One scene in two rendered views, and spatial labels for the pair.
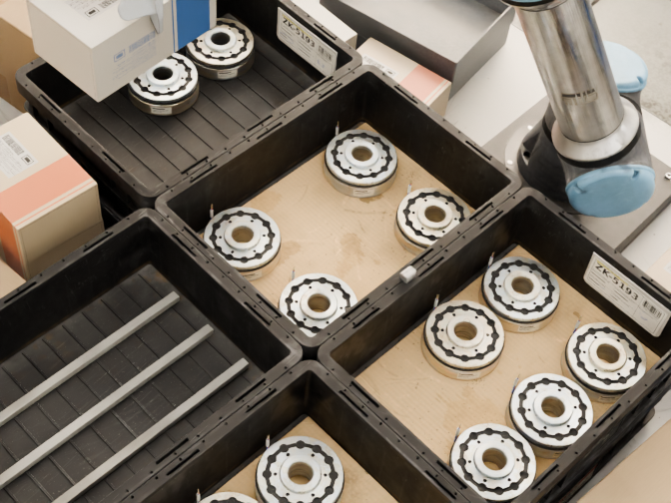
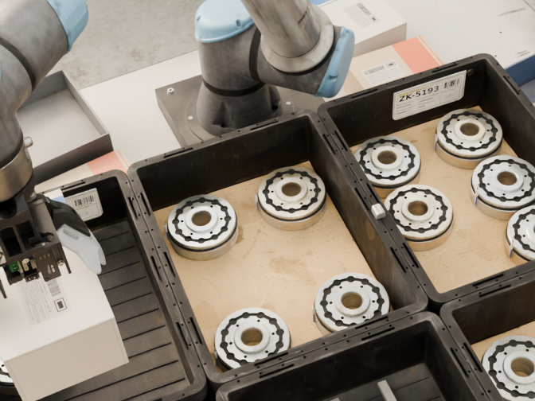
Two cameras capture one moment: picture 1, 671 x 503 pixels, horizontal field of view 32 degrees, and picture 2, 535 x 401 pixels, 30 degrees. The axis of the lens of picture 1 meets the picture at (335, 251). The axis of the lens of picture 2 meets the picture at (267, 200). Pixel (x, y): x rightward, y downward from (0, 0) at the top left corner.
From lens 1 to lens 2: 0.89 m
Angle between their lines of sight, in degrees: 35
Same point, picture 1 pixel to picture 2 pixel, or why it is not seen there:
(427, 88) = (117, 165)
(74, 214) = not seen: outside the picture
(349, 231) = (267, 262)
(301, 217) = (236, 293)
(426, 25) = (37, 145)
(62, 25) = (65, 335)
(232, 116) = not seen: hidden behind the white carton
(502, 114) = (149, 138)
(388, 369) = not seen: hidden behind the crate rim
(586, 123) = (313, 29)
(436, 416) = (478, 262)
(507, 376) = (455, 204)
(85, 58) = (106, 336)
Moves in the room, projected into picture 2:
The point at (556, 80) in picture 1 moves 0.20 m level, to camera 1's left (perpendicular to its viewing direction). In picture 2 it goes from (293, 14) to (220, 105)
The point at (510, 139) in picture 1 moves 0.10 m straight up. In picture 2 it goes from (196, 134) to (189, 91)
